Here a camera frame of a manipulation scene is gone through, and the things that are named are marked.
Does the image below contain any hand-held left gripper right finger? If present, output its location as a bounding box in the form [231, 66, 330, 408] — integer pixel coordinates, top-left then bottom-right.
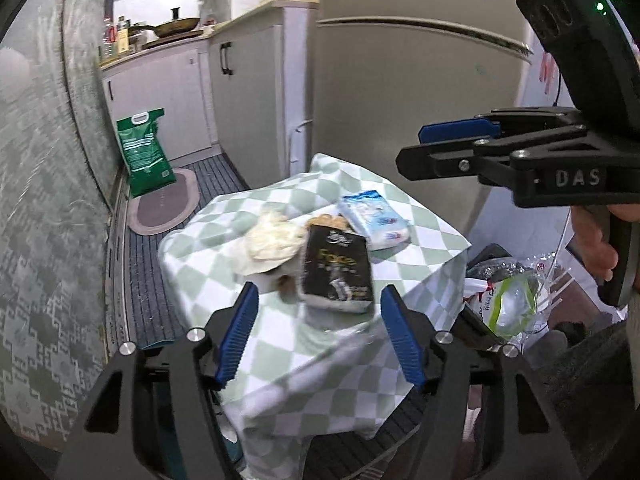
[380, 284, 601, 480]

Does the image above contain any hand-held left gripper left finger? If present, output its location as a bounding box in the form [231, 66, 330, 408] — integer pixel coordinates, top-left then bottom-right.
[52, 282, 261, 480]

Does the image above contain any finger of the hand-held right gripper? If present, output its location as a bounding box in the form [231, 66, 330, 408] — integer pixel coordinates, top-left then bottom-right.
[419, 107, 588, 145]
[396, 127, 608, 186]

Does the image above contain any black trash bin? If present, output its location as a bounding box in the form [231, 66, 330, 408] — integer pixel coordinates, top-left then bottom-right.
[450, 242, 566, 361]

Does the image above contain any white blue tissue packet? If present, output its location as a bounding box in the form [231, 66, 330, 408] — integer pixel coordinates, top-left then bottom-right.
[337, 190, 410, 251]

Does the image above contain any white plastic wrapper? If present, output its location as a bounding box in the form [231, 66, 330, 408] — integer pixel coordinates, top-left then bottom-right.
[239, 210, 308, 277]

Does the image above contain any black face tissue pack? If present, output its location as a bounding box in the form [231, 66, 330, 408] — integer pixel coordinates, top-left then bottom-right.
[299, 224, 375, 313]

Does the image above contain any person's right hand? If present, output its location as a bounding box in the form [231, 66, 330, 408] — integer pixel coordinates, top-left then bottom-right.
[570, 202, 640, 282]

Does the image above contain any red fridge sticker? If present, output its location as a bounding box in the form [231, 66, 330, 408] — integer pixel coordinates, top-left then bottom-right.
[541, 51, 557, 95]

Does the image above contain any beige refrigerator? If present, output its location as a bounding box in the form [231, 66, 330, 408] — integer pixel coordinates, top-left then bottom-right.
[310, 0, 556, 196]

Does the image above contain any green white checkered tablecloth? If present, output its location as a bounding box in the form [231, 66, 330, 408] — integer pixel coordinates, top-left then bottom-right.
[159, 152, 473, 480]

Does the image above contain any striped dark floor mat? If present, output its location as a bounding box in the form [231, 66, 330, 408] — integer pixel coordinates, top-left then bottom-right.
[122, 152, 251, 351]

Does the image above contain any oval grey floor mat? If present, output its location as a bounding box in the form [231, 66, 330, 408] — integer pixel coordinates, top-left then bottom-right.
[127, 167, 201, 236]

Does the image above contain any white kitchen cabinet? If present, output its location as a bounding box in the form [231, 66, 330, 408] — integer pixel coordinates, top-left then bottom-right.
[206, 0, 321, 192]
[102, 40, 213, 163]

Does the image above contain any person's dark grey clothing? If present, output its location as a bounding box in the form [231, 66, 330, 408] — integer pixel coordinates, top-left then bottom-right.
[542, 317, 640, 480]

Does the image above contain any green rice bag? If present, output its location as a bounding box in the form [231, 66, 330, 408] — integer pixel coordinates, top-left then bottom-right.
[116, 108, 177, 199]

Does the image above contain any patterned frosted sliding door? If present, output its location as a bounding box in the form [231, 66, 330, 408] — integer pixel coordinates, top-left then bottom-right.
[0, 0, 118, 456]
[62, 0, 125, 203]

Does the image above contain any round wooden board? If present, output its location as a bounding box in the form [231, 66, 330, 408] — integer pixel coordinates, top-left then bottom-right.
[142, 30, 206, 51]

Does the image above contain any frying pan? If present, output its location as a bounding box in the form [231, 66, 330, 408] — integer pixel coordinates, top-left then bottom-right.
[131, 17, 201, 39]

